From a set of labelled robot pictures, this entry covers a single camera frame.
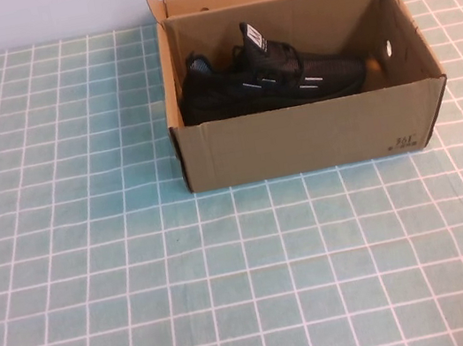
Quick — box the brown cardboard shoe box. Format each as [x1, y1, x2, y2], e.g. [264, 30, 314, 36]
[145, 0, 460, 197]

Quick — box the black knit sneaker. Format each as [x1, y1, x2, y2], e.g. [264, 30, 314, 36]
[168, 2, 372, 127]

